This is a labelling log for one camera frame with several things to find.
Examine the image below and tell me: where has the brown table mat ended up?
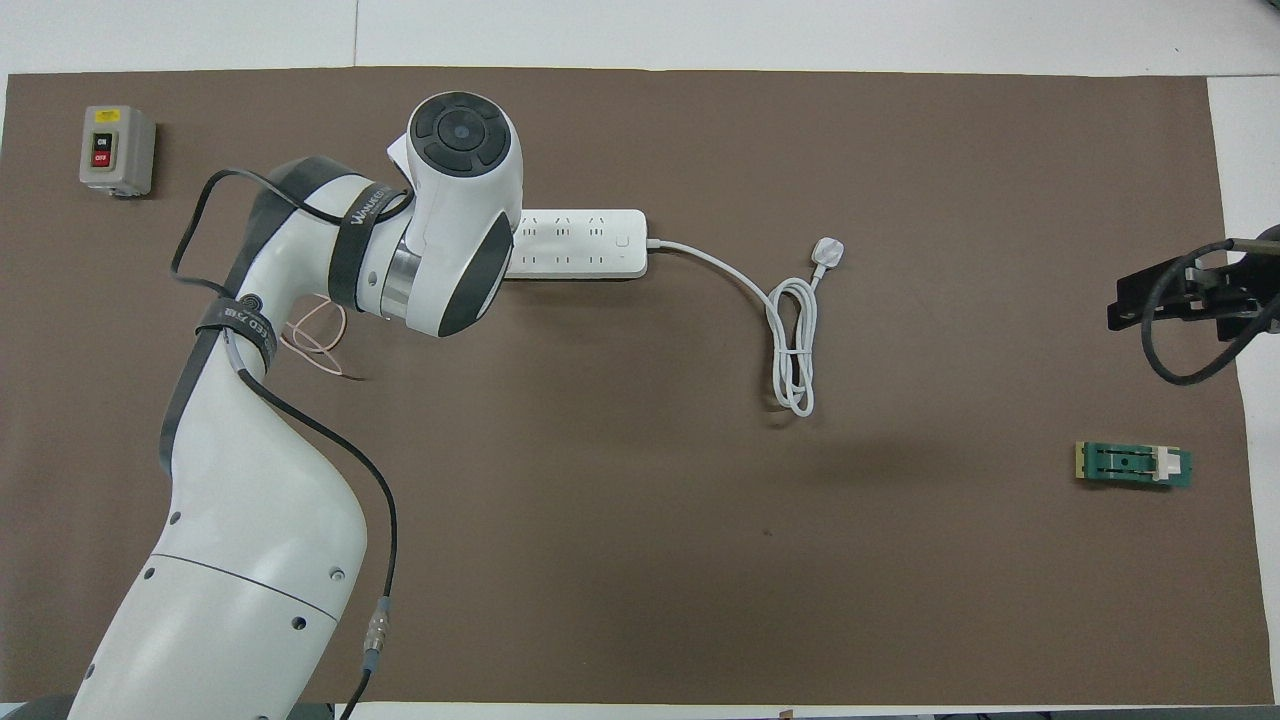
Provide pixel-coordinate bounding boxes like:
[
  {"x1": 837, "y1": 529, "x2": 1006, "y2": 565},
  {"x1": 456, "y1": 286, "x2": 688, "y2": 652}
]
[{"x1": 0, "y1": 66, "x2": 1264, "y2": 707}]

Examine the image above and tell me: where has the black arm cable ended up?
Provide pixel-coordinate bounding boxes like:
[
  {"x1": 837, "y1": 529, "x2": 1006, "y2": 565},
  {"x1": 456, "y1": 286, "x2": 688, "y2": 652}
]
[
  {"x1": 1141, "y1": 237, "x2": 1280, "y2": 387},
  {"x1": 169, "y1": 167, "x2": 412, "y2": 720}
]

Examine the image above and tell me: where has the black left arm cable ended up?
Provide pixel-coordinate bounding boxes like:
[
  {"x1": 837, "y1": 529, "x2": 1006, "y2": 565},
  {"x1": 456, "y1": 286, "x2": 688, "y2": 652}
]
[{"x1": 169, "y1": 167, "x2": 412, "y2": 720}]

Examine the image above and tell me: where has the white power strip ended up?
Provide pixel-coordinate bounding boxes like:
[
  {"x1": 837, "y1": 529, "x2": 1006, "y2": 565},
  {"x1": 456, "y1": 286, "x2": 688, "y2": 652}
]
[{"x1": 504, "y1": 207, "x2": 650, "y2": 281}]

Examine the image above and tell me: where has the white power cord with plug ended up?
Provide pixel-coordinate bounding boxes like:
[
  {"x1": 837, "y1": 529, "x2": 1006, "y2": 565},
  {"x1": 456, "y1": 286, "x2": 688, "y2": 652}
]
[{"x1": 645, "y1": 235, "x2": 848, "y2": 419}]

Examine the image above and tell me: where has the green circuit board module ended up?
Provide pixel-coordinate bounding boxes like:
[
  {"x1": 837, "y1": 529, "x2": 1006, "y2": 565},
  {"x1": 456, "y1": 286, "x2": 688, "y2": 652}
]
[{"x1": 1074, "y1": 439, "x2": 1196, "y2": 493}]

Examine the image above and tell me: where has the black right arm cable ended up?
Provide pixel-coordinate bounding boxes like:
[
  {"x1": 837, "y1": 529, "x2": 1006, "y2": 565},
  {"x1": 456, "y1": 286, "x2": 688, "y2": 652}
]
[{"x1": 1141, "y1": 237, "x2": 1280, "y2": 387}]

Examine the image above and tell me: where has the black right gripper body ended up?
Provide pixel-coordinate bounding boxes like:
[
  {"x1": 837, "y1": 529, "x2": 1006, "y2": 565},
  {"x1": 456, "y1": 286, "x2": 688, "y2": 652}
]
[{"x1": 1187, "y1": 256, "x2": 1280, "y2": 323}]

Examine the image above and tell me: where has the pink charger cable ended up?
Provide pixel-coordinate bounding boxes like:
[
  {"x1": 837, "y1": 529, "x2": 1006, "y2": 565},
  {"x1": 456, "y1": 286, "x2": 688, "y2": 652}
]
[{"x1": 279, "y1": 297, "x2": 350, "y2": 380}]

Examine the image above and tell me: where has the grey on-off switch box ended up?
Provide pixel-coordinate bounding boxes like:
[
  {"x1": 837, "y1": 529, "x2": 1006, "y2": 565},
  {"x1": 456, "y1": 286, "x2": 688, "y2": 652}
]
[{"x1": 78, "y1": 104, "x2": 158, "y2": 199}]

